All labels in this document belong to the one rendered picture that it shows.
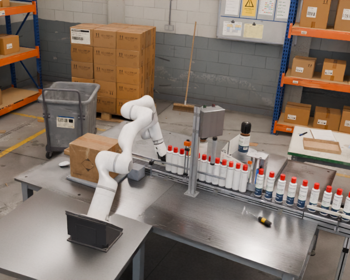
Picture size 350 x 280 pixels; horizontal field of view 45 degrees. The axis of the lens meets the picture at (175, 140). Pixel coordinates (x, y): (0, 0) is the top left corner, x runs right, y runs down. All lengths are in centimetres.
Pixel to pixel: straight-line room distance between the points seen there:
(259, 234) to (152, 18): 552
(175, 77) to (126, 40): 172
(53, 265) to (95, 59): 447
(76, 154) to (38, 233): 71
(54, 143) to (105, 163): 288
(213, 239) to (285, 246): 43
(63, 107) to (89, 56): 155
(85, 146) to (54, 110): 219
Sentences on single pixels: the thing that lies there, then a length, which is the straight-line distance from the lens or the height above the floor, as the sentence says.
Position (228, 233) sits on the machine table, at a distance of 275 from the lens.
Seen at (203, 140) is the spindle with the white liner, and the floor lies 108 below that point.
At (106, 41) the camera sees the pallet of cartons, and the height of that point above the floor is 123.
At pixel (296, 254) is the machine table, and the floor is 83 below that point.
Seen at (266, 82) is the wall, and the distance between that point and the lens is 736.
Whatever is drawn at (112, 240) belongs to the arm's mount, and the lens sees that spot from 258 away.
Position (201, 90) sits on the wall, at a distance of 763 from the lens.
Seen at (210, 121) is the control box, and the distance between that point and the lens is 286.
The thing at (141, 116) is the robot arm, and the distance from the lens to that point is 275.
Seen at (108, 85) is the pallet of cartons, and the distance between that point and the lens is 657.
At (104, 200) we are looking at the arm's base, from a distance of 256.
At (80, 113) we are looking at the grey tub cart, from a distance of 517.
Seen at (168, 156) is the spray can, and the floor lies 101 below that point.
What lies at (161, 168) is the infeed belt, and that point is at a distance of 334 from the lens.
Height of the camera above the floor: 238
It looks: 23 degrees down
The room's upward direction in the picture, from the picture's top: 3 degrees clockwise
